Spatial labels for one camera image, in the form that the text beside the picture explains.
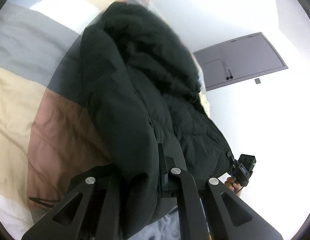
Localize black puffer jacket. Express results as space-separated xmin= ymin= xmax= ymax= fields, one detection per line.
xmin=80 ymin=2 xmax=230 ymax=239

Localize person's right hand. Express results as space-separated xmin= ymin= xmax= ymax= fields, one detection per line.
xmin=224 ymin=177 xmax=243 ymax=196

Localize blue jeans legs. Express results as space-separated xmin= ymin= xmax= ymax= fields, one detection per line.
xmin=130 ymin=206 xmax=181 ymax=240

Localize patchwork checkered bed quilt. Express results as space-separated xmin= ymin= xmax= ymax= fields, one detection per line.
xmin=0 ymin=0 xmax=211 ymax=240

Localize grey room door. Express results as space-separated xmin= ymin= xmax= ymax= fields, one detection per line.
xmin=194 ymin=33 xmax=288 ymax=91

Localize grey door-side wall switch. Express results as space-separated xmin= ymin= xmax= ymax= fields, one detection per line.
xmin=254 ymin=78 xmax=261 ymax=85

